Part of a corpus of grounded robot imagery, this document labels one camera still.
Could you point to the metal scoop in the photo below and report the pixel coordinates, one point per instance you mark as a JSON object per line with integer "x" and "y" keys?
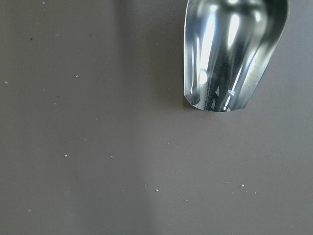
{"x": 227, "y": 47}

